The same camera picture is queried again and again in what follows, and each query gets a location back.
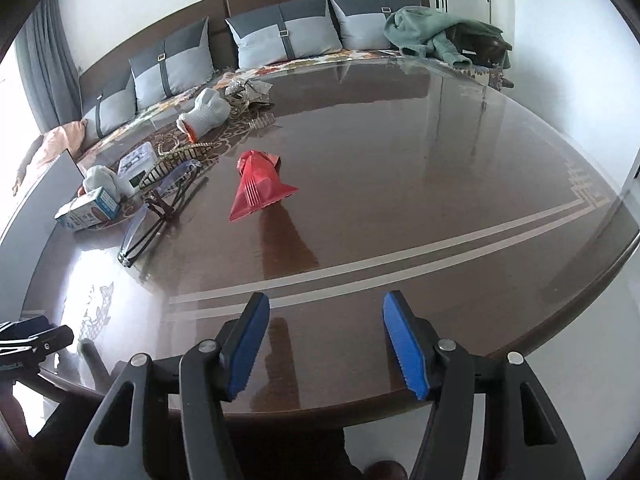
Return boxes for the peach blanket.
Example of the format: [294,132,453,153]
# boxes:
[12,121,88,196]

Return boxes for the grey curtain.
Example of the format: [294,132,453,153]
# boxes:
[15,0,83,131]

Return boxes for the dark framed glasses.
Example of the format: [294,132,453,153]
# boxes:
[116,158,210,267]

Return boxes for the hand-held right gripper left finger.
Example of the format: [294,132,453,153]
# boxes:
[67,291,271,480]

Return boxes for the gold hair claw clip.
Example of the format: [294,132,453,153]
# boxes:
[137,142,213,190]

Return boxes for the white printed plastic box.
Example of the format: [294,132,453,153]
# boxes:
[116,142,155,198]

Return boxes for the grey two-tone cushion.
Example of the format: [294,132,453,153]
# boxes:
[226,0,343,68]
[82,75,138,138]
[129,17,216,108]
[327,0,426,51]

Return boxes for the white knit glove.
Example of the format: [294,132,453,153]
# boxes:
[177,88,232,142]
[82,165,123,201]

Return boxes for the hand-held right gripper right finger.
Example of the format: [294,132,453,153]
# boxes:
[382,290,586,480]

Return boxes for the green blanket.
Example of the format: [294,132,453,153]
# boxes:
[384,6,506,67]

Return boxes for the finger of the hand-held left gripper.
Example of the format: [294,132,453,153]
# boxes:
[0,316,51,343]
[0,326,75,372]

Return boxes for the blue white carton box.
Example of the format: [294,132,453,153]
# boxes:
[54,186,121,232]

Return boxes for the white storage container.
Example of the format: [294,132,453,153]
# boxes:
[0,152,86,261]

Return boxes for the person's left forearm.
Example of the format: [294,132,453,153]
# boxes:
[0,385,31,446]

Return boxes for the dark brown object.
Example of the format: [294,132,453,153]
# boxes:
[447,22,515,68]

